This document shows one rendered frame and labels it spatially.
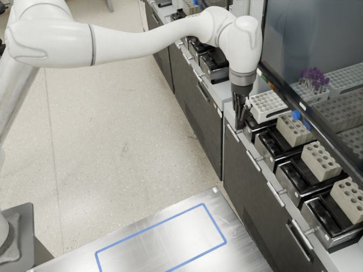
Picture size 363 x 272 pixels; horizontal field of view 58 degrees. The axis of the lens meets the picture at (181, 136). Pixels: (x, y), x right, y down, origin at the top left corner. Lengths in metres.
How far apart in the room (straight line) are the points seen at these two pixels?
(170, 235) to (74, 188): 1.32
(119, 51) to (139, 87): 1.95
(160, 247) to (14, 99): 0.59
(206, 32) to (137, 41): 0.31
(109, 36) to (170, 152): 1.48
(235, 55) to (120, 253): 0.67
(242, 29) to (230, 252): 0.62
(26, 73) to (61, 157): 1.46
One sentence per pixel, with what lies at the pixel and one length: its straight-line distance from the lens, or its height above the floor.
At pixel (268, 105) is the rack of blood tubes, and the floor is 0.85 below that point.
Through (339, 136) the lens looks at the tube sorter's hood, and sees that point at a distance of 0.95.
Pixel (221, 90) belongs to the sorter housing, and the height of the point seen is 0.73.
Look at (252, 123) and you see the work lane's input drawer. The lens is 1.24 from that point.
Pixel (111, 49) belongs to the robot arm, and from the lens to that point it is 0.83.
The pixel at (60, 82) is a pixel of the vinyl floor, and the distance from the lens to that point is 3.10.
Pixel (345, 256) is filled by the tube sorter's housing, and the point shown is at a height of 0.73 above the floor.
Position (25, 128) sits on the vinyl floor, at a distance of 2.78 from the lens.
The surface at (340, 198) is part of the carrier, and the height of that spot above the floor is 0.85.
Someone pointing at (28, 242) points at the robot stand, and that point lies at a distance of 1.25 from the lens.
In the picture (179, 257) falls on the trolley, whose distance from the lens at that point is 0.95.
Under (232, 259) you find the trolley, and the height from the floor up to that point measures 0.82.
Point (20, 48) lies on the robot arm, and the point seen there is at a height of 1.33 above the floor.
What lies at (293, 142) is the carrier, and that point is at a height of 0.85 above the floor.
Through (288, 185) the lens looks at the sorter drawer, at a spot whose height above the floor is 0.78.
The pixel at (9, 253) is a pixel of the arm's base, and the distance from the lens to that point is 1.24.
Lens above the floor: 1.70
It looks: 47 degrees down
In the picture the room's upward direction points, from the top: 7 degrees counter-clockwise
